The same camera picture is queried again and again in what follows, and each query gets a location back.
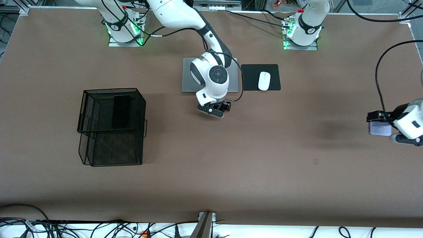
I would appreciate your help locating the silver power strip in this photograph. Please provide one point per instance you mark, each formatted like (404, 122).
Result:
(214, 7)

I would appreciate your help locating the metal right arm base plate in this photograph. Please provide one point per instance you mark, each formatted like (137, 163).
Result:
(114, 44)

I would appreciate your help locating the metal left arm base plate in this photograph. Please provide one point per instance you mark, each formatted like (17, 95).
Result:
(312, 47)

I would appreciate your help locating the black mouse pad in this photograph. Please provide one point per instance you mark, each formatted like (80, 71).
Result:
(251, 77)

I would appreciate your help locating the silver closed laptop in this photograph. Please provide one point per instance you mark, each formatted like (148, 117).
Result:
(185, 79)

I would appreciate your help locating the aluminium corner bracket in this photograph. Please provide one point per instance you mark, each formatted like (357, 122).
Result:
(24, 9)
(403, 16)

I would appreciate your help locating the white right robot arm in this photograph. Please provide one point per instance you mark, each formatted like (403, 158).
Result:
(178, 13)

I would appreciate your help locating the grey aluminium camera post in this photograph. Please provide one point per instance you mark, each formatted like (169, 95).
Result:
(203, 226)

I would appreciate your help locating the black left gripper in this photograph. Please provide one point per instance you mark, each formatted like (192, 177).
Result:
(386, 116)

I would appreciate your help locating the long black smartphone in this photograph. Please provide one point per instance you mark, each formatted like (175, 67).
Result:
(120, 112)

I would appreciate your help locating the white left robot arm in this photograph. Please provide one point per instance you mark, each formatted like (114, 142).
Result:
(309, 23)

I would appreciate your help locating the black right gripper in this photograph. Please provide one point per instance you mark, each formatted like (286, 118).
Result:
(225, 106)

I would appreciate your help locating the lavender flip phone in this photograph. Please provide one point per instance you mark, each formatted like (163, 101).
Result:
(380, 129)

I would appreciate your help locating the white computer mouse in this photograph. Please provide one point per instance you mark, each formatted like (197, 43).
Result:
(264, 81)

